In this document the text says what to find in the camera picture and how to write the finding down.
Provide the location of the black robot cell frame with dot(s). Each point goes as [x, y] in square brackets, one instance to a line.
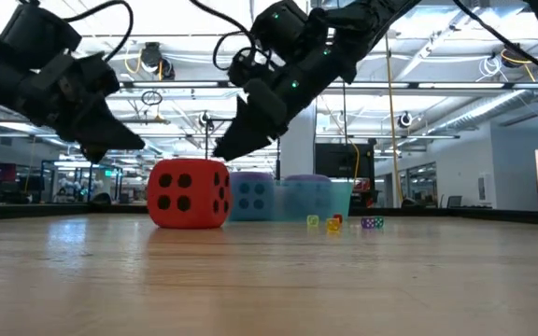
[89, 182]

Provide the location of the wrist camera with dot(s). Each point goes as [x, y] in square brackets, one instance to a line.
[245, 67]
[40, 32]

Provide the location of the red foam die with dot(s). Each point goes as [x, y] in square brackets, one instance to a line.
[189, 219]

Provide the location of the white building column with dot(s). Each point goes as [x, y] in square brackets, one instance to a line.
[299, 154]

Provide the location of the small green die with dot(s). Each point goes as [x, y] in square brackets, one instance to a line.
[313, 221]

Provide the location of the small teal die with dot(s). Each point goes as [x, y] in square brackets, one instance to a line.
[379, 222]

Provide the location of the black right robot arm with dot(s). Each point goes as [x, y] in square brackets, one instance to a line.
[367, 18]

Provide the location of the silver ventilation duct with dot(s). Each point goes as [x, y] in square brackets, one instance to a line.
[484, 109]

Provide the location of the long ceiling light bar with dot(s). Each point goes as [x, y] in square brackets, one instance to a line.
[180, 85]

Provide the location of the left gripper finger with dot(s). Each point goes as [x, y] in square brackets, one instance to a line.
[110, 126]
[101, 142]

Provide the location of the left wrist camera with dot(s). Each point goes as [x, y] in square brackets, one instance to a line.
[40, 32]

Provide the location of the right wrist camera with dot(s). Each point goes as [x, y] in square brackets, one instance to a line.
[245, 67]

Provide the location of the small purple die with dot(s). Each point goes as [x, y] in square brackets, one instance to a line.
[367, 222]

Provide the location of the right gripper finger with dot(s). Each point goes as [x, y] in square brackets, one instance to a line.
[243, 140]
[241, 109]

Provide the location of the small red die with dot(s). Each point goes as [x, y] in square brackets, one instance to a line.
[339, 216]

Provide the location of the teal translucent plastic bin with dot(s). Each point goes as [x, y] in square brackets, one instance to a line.
[341, 200]

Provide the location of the black screen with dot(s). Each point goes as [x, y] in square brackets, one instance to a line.
[339, 161]

